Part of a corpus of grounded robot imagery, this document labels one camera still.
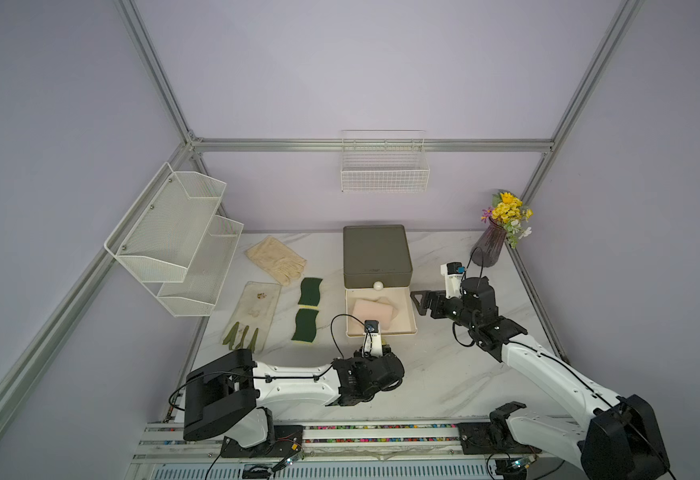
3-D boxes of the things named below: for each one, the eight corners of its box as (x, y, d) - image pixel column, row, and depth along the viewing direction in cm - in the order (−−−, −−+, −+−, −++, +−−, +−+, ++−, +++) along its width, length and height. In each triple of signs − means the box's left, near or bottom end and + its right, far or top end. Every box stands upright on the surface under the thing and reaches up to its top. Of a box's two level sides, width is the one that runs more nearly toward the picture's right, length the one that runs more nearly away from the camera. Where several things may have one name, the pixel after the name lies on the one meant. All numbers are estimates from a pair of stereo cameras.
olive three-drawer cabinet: (344, 312, 98) (341, 274, 82) (345, 263, 112) (344, 221, 95) (403, 313, 99) (413, 274, 82) (398, 263, 112) (405, 222, 95)
